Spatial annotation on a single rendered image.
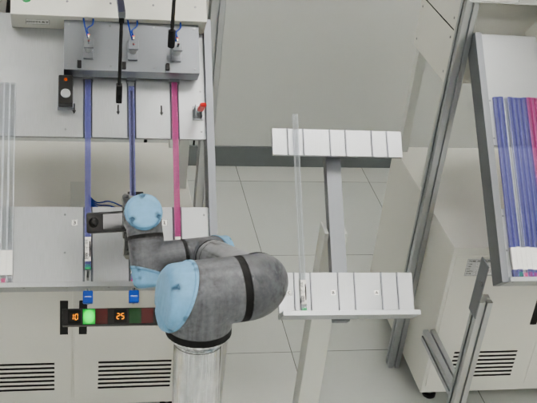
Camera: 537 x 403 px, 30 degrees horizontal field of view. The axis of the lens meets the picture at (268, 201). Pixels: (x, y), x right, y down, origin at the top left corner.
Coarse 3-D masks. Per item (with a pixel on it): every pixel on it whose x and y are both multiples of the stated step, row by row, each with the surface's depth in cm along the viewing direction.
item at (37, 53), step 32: (0, 32) 250; (32, 32) 252; (0, 64) 248; (32, 64) 250; (32, 96) 248; (96, 96) 251; (128, 96) 253; (160, 96) 254; (192, 96) 256; (32, 128) 246; (64, 128) 247; (96, 128) 249; (128, 128) 251; (160, 128) 252; (192, 128) 254
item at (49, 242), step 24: (24, 216) 240; (48, 216) 241; (72, 216) 242; (168, 216) 247; (192, 216) 248; (24, 240) 239; (48, 240) 240; (72, 240) 241; (96, 240) 242; (120, 240) 243; (168, 240) 246; (24, 264) 237; (48, 264) 238; (72, 264) 239; (96, 264) 241; (120, 264) 242
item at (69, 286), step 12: (0, 288) 233; (12, 288) 234; (24, 288) 235; (36, 288) 236; (48, 288) 236; (60, 288) 237; (72, 288) 238; (84, 288) 239; (96, 288) 240; (108, 288) 240; (120, 288) 241
